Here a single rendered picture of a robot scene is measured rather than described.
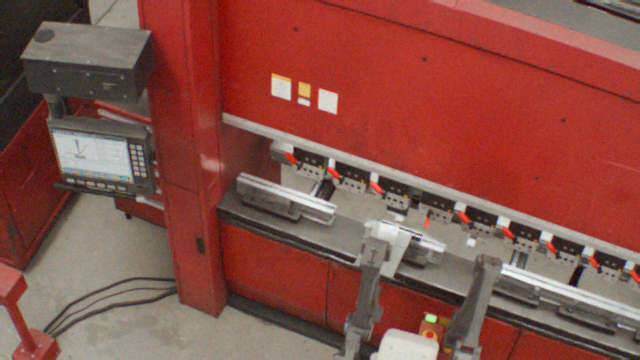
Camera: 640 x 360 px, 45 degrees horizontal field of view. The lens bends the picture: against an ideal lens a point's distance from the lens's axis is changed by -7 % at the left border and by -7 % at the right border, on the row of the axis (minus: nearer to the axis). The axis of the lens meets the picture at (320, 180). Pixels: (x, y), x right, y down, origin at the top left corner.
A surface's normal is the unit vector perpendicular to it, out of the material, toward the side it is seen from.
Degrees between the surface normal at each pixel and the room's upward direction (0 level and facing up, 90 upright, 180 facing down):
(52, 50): 0
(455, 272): 0
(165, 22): 90
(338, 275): 89
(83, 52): 0
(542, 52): 90
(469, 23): 90
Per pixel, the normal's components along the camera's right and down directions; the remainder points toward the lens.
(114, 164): -0.15, 0.73
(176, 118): -0.40, 0.66
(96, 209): 0.04, -0.68
